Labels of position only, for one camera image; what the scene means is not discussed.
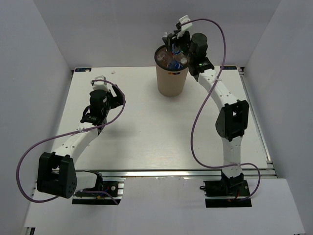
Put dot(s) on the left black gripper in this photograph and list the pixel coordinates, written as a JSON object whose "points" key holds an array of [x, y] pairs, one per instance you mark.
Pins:
{"points": [[118, 100]]}

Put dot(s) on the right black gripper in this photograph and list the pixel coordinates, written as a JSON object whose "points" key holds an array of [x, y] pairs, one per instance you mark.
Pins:
{"points": [[167, 41]]}

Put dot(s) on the large clear bottle red label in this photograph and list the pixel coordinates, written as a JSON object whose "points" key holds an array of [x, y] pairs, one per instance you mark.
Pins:
{"points": [[163, 57]]}

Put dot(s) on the clear bottle blue label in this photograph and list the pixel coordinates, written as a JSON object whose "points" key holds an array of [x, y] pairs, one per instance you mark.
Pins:
{"points": [[178, 61]]}

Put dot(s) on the orange juice bottle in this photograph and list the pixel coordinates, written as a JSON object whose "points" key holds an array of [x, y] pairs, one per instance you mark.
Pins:
{"points": [[173, 73]]}

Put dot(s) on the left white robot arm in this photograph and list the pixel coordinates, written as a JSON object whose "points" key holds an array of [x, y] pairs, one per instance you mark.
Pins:
{"points": [[56, 171]]}

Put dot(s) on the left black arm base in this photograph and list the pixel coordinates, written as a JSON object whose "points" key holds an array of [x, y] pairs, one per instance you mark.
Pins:
{"points": [[94, 189]]}

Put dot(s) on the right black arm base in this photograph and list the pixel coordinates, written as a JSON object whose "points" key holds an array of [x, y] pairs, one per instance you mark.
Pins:
{"points": [[227, 192]]}

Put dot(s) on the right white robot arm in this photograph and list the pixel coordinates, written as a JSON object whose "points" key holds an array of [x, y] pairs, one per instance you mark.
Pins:
{"points": [[232, 120]]}

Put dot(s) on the brown cylindrical paper bin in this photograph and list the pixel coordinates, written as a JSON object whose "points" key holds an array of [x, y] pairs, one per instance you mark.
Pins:
{"points": [[169, 85]]}

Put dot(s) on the blue sticker left corner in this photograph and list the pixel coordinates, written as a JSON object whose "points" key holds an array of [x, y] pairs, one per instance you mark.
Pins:
{"points": [[82, 70]]}

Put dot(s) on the blue sticker corner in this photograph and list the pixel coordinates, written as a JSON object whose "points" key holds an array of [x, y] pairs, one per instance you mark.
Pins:
{"points": [[228, 67], [82, 70]]}

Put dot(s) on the blue sticker right corner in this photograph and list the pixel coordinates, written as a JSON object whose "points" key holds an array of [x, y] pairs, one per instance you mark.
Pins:
{"points": [[228, 67]]}

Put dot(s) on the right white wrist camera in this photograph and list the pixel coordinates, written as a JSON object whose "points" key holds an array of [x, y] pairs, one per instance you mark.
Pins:
{"points": [[183, 25]]}

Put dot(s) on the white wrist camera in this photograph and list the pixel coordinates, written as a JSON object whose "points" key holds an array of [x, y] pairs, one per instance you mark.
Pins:
{"points": [[183, 25], [99, 83]]}

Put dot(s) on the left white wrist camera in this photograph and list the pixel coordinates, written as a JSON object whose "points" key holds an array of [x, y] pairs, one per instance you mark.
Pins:
{"points": [[99, 83]]}

